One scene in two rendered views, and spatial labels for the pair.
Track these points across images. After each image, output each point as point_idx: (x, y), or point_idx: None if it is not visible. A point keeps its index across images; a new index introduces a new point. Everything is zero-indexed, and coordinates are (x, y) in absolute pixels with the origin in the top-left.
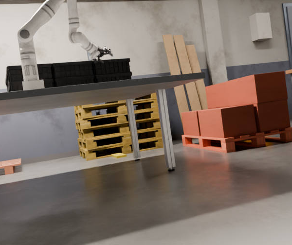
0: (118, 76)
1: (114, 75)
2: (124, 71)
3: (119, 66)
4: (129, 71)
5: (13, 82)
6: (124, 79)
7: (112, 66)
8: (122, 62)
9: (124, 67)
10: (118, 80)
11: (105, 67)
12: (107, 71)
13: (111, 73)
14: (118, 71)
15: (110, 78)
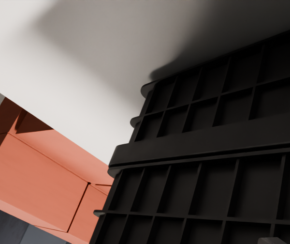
0: (187, 133)
1: (213, 135)
2: (140, 175)
3: (148, 221)
4: (114, 168)
5: None
6: (163, 114)
7: (205, 232)
8: (117, 243)
9: (127, 208)
10: (201, 110)
11: (278, 221)
12: (265, 186)
13: (234, 157)
14: (178, 181)
15: (259, 117)
